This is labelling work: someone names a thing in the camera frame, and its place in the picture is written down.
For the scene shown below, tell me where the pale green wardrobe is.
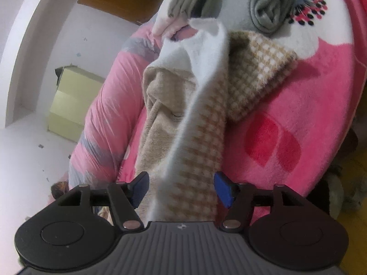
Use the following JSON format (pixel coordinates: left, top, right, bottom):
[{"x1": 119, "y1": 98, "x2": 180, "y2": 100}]
[{"x1": 47, "y1": 66, "x2": 105, "y2": 144}]

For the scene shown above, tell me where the grey folded garment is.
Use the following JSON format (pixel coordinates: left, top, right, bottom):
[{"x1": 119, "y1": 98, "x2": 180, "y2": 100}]
[{"x1": 249, "y1": 0, "x2": 307, "y2": 33}]

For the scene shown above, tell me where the beige white checkered coat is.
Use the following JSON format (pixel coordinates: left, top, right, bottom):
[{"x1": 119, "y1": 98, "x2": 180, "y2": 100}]
[{"x1": 135, "y1": 17, "x2": 299, "y2": 222}]

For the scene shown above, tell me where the grey fuzzy cloth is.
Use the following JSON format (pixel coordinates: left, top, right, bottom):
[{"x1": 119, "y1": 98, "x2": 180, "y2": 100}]
[{"x1": 327, "y1": 166, "x2": 362, "y2": 209}]

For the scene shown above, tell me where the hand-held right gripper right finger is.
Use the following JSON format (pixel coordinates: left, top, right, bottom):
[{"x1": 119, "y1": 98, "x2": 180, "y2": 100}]
[{"x1": 214, "y1": 171, "x2": 304, "y2": 232}]

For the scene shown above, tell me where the pink floral bed blanket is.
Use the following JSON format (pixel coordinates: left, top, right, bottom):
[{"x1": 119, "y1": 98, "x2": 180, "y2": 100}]
[{"x1": 120, "y1": 0, "x2": 367, "y2": 207}]

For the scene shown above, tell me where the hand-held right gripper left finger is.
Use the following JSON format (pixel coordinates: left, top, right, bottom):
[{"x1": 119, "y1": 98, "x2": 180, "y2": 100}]
[{"x1": 57, "y1": 171, "x2": 150, "y2": 231}]

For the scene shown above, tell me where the pink grey quilt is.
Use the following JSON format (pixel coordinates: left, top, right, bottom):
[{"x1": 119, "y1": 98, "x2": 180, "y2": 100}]
[{"x1": 67, "y1": 23, "x2": 172, "y2": 184}]

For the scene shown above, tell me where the pink folded garment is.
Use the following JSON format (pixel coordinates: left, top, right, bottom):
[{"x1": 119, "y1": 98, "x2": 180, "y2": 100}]
[{"x1": 152, "y1": 13, "x2": 198, "y2": 39}]

